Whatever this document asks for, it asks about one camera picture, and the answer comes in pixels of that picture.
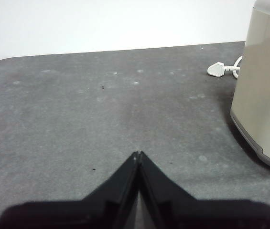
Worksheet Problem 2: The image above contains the white power cord with plug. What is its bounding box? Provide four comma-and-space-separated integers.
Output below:
207, 56, 243, 79

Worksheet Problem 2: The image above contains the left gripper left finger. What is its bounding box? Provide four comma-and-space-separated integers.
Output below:
0, 150, 140, 229

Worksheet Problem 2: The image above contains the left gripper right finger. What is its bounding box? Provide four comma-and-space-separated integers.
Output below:
138, 150, 270, 229

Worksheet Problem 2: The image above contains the cream toaster with chrome top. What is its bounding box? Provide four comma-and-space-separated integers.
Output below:
229, 0, 270, 174

